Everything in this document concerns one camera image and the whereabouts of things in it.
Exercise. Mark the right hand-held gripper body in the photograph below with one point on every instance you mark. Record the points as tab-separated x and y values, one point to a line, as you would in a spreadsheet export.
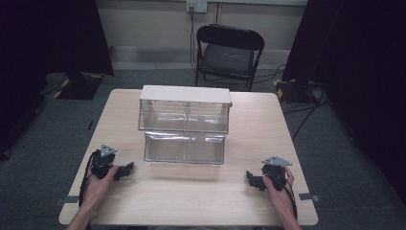
276	174

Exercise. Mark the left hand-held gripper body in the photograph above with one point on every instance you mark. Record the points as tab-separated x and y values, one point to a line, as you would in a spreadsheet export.
101	164

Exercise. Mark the person's right hand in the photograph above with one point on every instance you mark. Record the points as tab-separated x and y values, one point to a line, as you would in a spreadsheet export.
281	199

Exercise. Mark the person's left hand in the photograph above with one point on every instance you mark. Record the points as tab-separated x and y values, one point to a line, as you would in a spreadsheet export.
95	190

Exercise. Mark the grey tape strip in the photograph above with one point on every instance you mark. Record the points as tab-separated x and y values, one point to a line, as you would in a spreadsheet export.
68	200
309	196

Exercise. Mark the small black tape strip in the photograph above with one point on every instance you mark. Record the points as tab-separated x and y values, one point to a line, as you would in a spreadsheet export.
91	125

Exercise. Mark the clear plastic drawer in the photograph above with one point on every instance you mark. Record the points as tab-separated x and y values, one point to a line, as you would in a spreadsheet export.
184	150

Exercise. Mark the black stand base yellow tape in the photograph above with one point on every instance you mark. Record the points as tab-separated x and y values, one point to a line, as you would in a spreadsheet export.
79	86
292	91

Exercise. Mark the clear drawer cabinet white top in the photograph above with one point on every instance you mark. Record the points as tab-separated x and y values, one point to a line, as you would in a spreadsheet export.
185	94

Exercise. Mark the black folding chair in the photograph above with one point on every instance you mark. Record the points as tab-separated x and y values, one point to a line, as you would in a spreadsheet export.
227	57

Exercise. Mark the black curtain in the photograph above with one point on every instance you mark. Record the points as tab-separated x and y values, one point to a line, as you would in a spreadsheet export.
360	48
48	35

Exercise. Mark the white wall socket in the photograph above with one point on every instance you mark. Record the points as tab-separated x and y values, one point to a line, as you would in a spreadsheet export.
197	5

